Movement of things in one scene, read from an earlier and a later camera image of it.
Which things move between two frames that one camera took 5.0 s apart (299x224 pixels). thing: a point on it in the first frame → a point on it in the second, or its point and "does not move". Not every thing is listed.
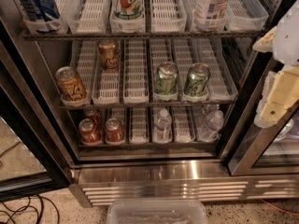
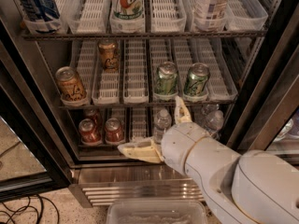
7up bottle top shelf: x=128 y=2 does not move
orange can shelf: x=109 y=55 does not move
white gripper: x=287 y=37 → x=177 y=143
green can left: x=166 y=78 does not move
